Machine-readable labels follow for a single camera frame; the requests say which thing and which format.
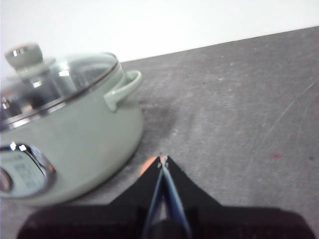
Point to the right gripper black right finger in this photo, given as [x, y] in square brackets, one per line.
[224, 221]

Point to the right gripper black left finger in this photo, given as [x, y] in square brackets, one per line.
[104, 221]

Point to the brown egg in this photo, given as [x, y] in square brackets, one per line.
[146, 163]

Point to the glass lid with green knob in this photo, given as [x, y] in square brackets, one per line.
[74, 72]

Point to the pale green electric pot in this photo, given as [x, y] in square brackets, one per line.
[87, 139]

